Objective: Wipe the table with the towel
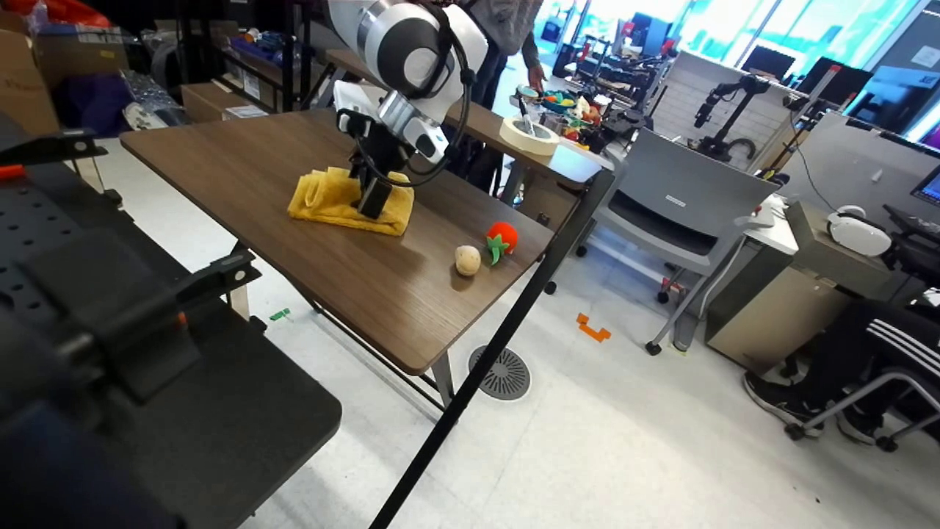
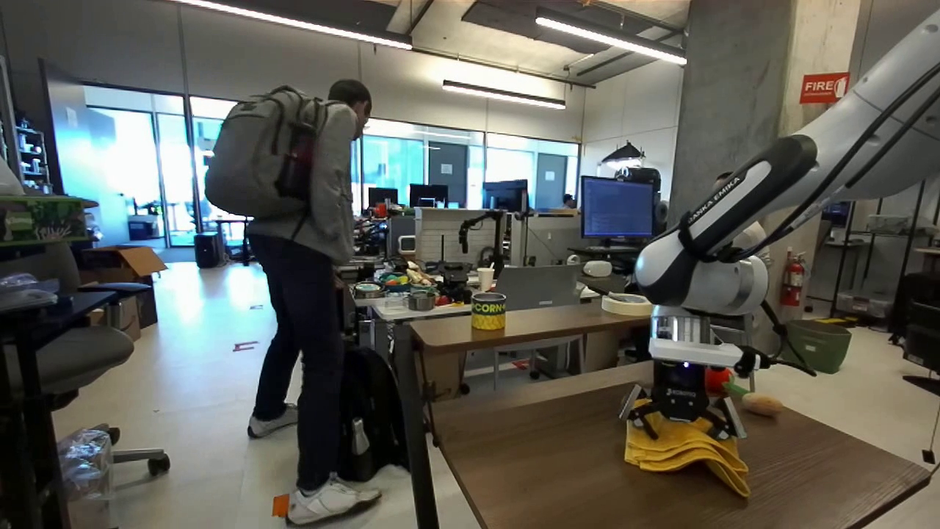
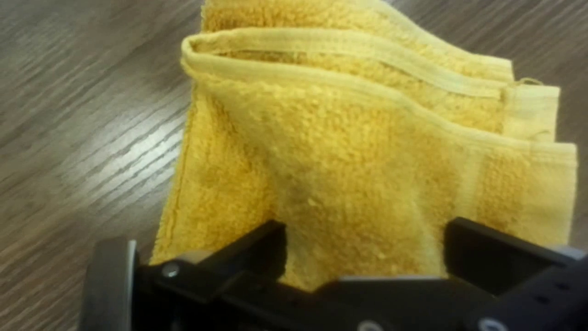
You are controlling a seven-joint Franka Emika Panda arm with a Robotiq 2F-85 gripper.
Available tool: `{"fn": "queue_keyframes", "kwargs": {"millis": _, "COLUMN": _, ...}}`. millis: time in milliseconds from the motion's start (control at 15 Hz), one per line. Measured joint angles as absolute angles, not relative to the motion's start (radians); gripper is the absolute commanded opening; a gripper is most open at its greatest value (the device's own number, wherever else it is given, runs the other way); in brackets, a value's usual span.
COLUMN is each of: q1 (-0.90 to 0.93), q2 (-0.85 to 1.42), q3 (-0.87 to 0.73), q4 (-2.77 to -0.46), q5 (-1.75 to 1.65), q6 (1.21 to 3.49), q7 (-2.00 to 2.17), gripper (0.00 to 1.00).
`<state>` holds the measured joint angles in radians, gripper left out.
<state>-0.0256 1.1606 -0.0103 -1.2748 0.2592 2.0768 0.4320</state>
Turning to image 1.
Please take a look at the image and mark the grey cabinet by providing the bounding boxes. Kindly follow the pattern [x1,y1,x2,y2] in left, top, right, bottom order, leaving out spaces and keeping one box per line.
[703,200,834,363]

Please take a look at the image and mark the white tape roll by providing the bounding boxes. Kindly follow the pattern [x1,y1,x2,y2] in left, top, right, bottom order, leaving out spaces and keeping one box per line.
[496,113,563,165]

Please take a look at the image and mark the yellow towel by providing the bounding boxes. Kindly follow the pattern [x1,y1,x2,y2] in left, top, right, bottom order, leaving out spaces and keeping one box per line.
[286,165,418,241]

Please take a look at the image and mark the person in grey hoodie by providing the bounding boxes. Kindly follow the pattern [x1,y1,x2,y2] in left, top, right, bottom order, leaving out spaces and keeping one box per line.
[459,0,553,97]

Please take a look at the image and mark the grey plastic cart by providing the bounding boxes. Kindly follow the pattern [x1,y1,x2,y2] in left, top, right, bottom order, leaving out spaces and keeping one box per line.
[584,128,788,360]

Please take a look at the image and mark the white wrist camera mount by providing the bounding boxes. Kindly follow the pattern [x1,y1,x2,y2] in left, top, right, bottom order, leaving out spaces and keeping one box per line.
[386,93,455,165]

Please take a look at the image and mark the black monitor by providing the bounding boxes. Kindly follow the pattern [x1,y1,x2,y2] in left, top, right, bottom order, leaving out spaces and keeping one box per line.
[793,54,872,112]
[738,44,795,85]

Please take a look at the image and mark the black rolling chair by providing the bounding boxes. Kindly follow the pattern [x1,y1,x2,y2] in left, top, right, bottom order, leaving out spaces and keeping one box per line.
[782,369,940,456]

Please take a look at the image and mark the white rounded device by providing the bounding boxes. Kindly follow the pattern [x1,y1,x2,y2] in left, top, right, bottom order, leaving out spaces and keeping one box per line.
[822,203,894,259]

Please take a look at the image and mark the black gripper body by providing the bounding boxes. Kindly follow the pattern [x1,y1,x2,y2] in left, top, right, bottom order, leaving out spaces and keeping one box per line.
[336,107,418,187]

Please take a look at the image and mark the orange floor marker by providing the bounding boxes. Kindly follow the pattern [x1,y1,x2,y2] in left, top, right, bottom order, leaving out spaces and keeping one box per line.
[572,310,613,347]

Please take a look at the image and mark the flat brown box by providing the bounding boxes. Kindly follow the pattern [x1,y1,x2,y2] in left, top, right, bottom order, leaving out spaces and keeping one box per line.
[180,82,267,128]

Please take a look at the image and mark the light grey desk partition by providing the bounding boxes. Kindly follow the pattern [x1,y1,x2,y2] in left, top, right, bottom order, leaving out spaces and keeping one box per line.
[647,53,819,185]

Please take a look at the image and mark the long wooden desk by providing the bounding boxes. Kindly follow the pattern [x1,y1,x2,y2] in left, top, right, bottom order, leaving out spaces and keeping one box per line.
[450,90,618,193]

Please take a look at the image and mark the round floor drain cover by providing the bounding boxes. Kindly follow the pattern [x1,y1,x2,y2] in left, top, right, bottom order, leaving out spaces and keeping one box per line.
[466,347,534,404]

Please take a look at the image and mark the black tripod pole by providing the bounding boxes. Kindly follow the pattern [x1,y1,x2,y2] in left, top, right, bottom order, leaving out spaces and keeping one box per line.
[367,171,613,529]

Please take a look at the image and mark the beige ball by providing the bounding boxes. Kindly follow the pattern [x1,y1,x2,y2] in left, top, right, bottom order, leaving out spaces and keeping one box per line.
[450,244,486,282]

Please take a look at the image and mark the red and green toy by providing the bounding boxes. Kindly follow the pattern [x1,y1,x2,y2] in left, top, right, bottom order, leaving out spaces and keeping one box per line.
[483,221,524,271]

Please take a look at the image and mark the person in dark trousers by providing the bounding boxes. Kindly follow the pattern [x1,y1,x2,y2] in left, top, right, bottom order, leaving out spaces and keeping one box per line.
[743,291,940,444]

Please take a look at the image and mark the large black backpack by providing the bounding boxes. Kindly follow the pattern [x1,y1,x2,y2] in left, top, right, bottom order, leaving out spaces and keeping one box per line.
[437,132,508,196]

